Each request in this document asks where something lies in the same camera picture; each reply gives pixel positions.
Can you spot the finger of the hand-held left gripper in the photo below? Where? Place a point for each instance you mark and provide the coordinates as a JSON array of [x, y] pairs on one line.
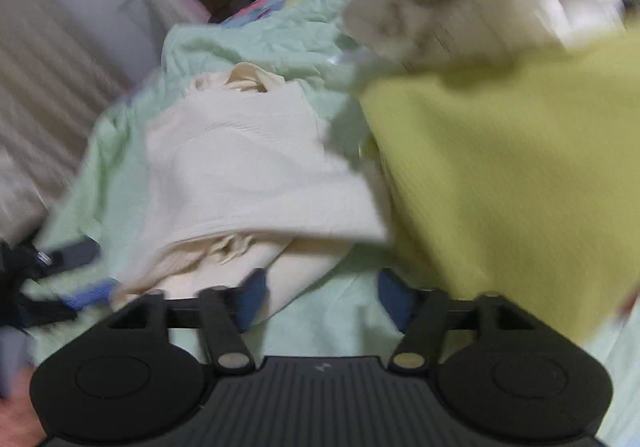
[[90, 296], [75, 254]]

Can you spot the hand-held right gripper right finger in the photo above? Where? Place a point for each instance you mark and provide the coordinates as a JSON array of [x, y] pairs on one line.
[[395, 301]]

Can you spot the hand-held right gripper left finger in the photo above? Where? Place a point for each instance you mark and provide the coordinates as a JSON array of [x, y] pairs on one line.
[[253, 301]]

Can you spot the cream ribbed knit garment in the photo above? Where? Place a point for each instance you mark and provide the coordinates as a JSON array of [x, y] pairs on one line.
[[240, 167]]

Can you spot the person's left hand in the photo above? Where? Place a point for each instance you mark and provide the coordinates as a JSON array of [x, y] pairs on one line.
[[17, 414]]

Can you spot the grey cloth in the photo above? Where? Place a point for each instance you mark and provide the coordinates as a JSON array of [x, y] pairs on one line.
[[11, 362]]

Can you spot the yellow green cloth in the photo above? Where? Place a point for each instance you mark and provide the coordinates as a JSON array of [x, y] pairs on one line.
[[500, 177]]

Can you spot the cream satin curtain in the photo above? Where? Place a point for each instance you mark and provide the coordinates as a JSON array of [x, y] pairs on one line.
[[40, 92]]

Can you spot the mint green printed blanket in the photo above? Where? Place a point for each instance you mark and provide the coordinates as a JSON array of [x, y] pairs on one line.
[[240, 47]]

